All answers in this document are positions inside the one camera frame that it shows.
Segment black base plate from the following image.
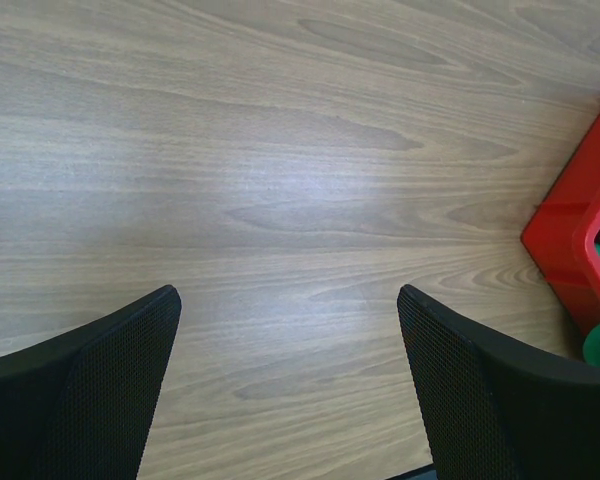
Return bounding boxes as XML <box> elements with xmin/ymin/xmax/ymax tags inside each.
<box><xmin>387</xmin><ymin>464</ymin><xmax>437</xmax><ymax>480</ymax></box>

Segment red plastic bin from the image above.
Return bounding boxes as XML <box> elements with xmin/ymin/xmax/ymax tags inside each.
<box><xmin>521</xmin><ymin>114</ymin><xmax>600</xmax><ymax>335</ymax></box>

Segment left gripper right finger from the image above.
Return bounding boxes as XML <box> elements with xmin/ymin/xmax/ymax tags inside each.
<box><xmin>397</xmin><ymin>285</ymin><xmax>600</xmax><ymax>479</ymax></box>

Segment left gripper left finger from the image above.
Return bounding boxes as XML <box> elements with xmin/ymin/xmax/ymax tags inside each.
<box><xmin>0</xmin><ymin>285</ymin><xmax>182</xmax><ymax>479</ymax></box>

